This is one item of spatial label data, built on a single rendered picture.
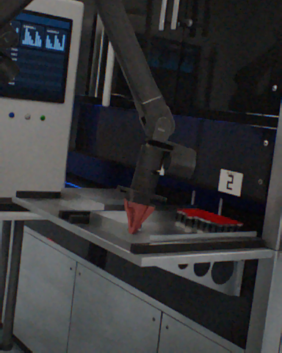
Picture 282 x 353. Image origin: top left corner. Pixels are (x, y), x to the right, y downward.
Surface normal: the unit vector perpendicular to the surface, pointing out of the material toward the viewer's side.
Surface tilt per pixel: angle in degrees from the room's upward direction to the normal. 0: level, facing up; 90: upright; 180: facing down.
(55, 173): 90
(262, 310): 90
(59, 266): 90
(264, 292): 90
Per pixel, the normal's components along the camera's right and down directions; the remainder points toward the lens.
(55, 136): 0.57, 0.15
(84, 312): -0.81, -0.04
